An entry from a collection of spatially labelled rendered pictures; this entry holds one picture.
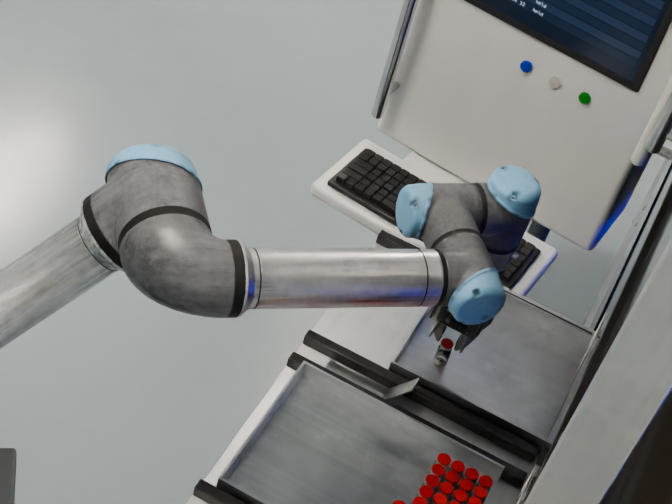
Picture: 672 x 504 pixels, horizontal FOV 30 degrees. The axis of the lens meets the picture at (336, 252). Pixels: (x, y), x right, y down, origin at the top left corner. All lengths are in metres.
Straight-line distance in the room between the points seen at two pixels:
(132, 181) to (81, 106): 2.17
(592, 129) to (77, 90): 1.90
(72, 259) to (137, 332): 1.51
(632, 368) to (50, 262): 0.76
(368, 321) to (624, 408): 0.84
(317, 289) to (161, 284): 0.19
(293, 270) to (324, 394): 0.44
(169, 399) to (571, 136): 1.20
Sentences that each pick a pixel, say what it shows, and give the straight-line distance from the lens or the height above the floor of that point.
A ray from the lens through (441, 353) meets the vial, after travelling 2.00.
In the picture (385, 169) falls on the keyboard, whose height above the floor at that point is 0.83.
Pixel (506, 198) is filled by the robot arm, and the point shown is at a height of 1.28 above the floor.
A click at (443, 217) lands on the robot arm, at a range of 1.67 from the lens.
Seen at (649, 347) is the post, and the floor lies 1.54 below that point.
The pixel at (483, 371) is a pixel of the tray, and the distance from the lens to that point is 2.04.
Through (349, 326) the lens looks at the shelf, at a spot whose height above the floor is 0.88.
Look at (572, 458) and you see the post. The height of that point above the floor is 1.35.
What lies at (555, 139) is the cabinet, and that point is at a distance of 2.34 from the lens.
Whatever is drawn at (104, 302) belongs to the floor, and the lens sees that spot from 3.18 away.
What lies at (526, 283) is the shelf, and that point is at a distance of 2.33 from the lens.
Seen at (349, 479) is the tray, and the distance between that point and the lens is 1.84.
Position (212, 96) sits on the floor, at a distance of 3.84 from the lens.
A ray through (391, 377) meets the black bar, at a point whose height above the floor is 0.90.
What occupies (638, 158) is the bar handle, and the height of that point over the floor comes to 1.20.
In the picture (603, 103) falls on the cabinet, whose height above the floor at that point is 1.12.
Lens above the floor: 2.35
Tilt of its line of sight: 43 degrees down
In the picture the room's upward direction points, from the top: 16 degrees clockwise
